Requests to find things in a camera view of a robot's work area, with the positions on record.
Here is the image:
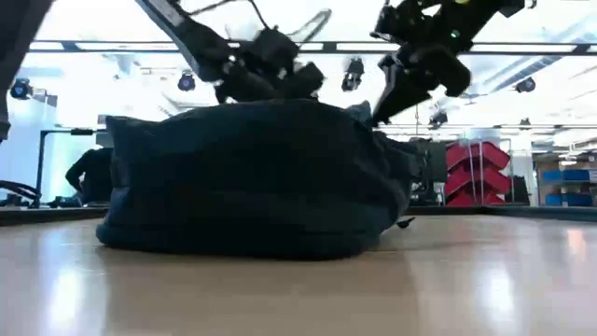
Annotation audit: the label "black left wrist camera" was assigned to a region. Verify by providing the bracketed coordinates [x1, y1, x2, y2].
[251, 26, 300, 64]

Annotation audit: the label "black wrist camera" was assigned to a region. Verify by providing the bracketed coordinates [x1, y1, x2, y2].
[370, 3, 410, 44]
[251, 26, 300, 64]

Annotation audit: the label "black left wrist camera cable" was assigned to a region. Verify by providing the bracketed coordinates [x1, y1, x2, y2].
[186, 0, 333, 44]

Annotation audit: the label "person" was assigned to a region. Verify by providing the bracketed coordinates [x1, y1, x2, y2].
[63, 147, 114, 207]

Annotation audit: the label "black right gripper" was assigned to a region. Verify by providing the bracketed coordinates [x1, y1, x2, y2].
[370, 40, 473, 128]

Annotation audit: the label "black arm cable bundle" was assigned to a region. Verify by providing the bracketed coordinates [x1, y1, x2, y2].
[0, 179, 42, 209]

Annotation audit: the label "black monitor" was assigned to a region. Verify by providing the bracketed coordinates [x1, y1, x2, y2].
[412, 139, 449, 206]

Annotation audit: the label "navy blue backpack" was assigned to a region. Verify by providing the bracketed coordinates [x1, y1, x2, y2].
[95, 97, 421, 261]

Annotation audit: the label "blue shelf bins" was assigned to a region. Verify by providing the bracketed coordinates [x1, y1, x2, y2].
[540, 167, 597, 207]

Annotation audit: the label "red stacked bins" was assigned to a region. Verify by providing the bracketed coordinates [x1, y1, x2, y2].
[442, 141, 513, 207]

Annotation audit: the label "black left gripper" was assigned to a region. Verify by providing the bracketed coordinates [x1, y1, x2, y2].
[213, 55, 326, 105]

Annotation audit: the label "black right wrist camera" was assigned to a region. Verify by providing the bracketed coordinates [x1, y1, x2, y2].
[370, 3, 410, 44]

